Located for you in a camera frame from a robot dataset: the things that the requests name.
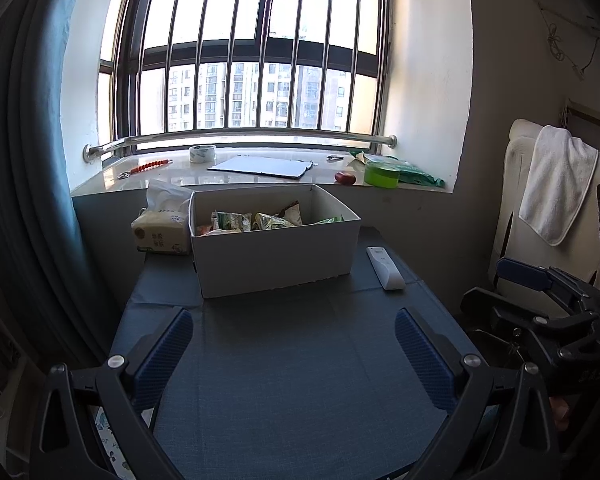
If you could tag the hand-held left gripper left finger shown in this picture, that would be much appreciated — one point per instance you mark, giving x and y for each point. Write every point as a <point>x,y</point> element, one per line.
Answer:
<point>162,360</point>

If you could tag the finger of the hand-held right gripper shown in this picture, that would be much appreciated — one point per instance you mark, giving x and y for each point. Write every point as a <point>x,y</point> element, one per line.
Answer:
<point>522,272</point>
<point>495,307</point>

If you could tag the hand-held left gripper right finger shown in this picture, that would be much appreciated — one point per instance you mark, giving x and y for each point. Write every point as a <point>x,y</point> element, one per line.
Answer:
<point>425,360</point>

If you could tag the white cardboard box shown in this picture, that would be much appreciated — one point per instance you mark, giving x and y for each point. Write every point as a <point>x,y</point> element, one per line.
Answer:
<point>270,260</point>

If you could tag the yellow white snack packet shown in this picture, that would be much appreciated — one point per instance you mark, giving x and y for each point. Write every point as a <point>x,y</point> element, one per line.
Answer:
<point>272,221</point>

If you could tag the white chair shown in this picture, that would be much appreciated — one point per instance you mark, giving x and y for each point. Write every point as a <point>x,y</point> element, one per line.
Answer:
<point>515,185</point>

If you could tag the white towel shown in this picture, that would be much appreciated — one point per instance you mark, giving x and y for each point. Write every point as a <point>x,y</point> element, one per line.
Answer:
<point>555,185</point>

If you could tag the white remote control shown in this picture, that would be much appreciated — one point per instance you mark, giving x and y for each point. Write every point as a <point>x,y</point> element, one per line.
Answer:
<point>385,267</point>

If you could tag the floral patterned cloth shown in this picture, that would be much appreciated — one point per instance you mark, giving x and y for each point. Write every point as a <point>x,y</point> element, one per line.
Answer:
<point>111,450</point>

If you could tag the blue grey tablecloth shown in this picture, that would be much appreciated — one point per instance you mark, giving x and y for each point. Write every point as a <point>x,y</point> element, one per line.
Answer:
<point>290,360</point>

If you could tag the white tissue pack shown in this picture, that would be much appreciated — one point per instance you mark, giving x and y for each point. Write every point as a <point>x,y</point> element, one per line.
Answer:
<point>157,230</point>

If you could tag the green plastic bag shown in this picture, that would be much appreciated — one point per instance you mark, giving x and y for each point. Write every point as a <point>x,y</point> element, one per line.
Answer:
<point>420,175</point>

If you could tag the bright green snack packet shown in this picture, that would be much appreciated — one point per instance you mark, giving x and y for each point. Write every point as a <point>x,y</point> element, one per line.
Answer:
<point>330,220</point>

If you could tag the white rack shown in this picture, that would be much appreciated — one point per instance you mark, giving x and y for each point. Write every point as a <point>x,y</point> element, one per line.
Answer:
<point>0,410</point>

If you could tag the green tape roll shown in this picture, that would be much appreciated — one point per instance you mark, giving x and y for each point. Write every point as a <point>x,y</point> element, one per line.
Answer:
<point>381,176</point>

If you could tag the marble window sill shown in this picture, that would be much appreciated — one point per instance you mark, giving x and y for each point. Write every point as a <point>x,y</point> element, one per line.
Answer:
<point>105,180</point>

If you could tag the orange beaded tool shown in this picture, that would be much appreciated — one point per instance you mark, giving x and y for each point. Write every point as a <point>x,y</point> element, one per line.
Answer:
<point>147,166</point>

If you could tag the long beige orange snack packet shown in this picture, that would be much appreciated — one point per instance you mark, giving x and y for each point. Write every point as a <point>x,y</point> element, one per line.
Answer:
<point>292,212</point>

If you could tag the white green pouch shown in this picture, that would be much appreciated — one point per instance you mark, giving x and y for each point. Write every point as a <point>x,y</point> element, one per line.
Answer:
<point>362,156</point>

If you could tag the small red object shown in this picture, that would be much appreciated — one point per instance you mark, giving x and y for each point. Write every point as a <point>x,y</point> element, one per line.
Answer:
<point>345,178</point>

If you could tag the clear tape roll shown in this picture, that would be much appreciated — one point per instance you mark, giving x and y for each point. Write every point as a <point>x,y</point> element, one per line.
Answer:
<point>203,154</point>

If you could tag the grey cardboard sheet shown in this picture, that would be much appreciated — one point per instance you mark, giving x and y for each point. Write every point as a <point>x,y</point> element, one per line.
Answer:
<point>260,166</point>

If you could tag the blue curtain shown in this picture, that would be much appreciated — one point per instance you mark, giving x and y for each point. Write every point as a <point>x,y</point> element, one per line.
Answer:
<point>30,160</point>

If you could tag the steel window guard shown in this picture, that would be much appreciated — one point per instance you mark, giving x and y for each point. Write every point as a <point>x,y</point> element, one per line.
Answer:
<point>255,135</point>

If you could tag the wooden frame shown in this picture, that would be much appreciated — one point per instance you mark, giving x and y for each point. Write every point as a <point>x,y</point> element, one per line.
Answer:
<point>595,119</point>

